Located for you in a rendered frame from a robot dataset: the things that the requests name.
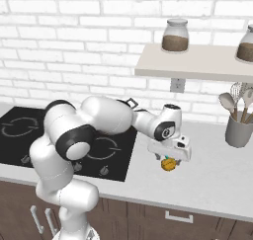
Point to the brown cupboard door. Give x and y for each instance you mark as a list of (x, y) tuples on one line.
[(15, 211), (108, 221)]

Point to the metal whisk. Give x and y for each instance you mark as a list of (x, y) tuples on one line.
[(237, 90)]

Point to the glass jar with brown filling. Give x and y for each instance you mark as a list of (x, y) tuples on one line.
[(175, 36), (246, 46)]

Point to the yellow squash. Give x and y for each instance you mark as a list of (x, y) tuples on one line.
[(168, 165)]

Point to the grey utensil holder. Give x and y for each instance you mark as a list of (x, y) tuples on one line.
[(237, 133)]

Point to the brown drawer front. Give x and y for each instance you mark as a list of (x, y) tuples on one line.
[(191, 229)]

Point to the black hob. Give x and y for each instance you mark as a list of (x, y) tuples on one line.
[(19, 125)]

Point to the grey hob knob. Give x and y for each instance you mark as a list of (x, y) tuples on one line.
[(77, 166), (25, 159), (104, 170)]

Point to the grey wall socket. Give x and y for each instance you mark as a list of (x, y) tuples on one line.
[(177, 85)]

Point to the beige wall shelf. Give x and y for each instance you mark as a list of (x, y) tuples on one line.
[(194, 61)]

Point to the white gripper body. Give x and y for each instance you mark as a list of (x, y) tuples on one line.
[(166, 150)]

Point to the black pot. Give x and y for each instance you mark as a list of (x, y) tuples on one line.
[(132, 102)]

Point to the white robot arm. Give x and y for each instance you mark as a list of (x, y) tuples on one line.
[(62, 132)]

